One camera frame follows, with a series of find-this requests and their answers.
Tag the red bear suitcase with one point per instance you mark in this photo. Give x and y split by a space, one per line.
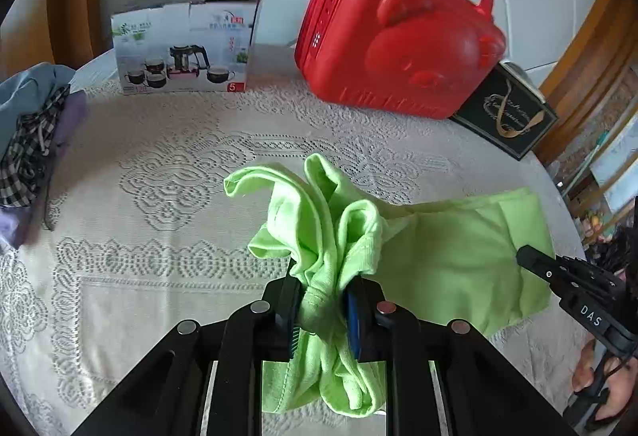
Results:
417 57

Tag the white lace tablecloth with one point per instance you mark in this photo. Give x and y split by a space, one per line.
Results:
139 234

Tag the wooden chair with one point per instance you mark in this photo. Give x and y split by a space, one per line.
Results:
590 71

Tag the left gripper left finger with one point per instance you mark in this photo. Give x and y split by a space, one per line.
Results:
205 379

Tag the dark green gift bag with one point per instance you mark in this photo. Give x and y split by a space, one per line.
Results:
507 110

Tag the tea set box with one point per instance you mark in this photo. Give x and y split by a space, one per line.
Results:
169 46

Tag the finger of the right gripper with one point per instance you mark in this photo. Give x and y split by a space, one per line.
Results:
549 269

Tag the green t-shirt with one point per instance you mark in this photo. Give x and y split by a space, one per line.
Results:
441 261

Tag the pile of folded clothes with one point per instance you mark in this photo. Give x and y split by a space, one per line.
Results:
39 115

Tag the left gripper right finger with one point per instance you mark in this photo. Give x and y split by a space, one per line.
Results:
442 379

